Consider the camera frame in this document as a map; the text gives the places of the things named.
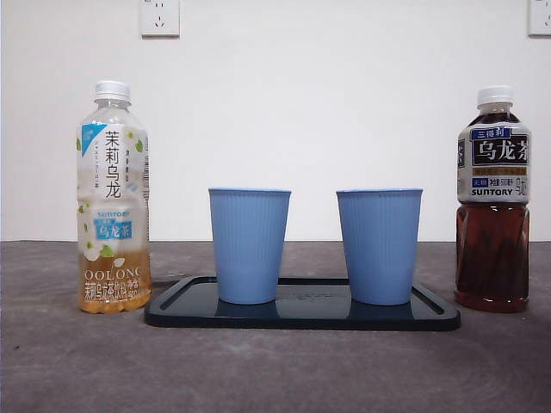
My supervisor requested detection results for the blue ribbed plastic cup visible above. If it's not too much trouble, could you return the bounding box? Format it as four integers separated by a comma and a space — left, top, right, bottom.
207, 187, 293, 305
335, 187, 424, 306

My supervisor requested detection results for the white wall socket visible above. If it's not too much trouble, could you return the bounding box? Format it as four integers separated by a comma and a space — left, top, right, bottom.
528, 0, 551, 38
139, 0, 181, 38

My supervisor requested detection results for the dark oolong tea bottle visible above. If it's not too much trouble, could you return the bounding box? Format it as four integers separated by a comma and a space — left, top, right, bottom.
454, 84, 533, 314

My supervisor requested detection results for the jasmine oolong tea bottle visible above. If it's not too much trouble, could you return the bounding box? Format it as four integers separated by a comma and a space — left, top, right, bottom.
76, 80, 152, 315

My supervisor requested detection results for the dark teal rectangular tray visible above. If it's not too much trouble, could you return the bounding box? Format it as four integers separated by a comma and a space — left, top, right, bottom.
143, 275, 462, 331

